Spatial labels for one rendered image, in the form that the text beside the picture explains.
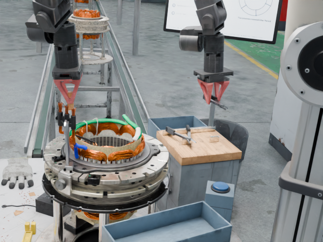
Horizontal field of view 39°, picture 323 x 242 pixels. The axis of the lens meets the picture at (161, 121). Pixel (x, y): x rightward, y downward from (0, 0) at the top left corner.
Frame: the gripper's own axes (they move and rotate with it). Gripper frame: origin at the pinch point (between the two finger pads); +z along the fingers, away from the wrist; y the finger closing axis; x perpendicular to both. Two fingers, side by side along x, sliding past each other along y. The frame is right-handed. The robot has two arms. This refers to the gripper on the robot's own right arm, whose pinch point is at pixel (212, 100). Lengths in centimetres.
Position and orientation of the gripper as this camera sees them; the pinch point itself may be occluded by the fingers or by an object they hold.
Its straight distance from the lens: 135.4
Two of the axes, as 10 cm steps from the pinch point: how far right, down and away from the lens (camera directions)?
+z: 0.2, 9.4, 3.3
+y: -9.4, 1.3, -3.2
